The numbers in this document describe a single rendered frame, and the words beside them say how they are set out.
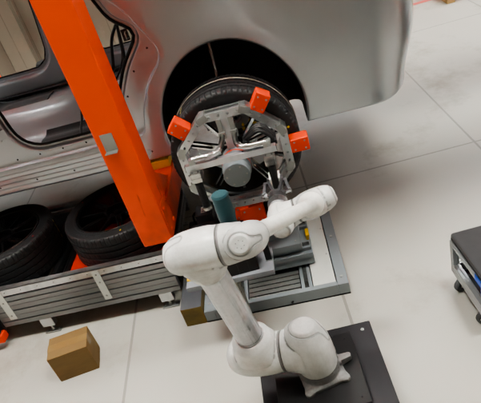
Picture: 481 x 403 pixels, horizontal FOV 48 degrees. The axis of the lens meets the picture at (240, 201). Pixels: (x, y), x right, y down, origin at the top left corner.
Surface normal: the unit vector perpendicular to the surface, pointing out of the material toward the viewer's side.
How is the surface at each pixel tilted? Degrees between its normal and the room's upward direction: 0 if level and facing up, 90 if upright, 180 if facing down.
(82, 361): 90
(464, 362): 0
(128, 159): 90
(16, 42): 90
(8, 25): 90
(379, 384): 0
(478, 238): 0
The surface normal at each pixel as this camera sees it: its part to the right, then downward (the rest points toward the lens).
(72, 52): 0.02, 0.55
